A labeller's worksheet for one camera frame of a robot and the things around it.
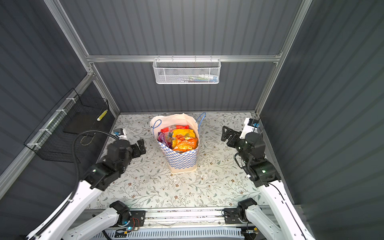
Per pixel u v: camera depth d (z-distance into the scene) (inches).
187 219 29.1
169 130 35.5
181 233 30.3
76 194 17.2
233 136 23.1
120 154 20.0
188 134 33.3
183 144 29.8
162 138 30.4
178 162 29.3
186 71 48.8
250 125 22.3
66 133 28.9
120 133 23.5
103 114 32.5
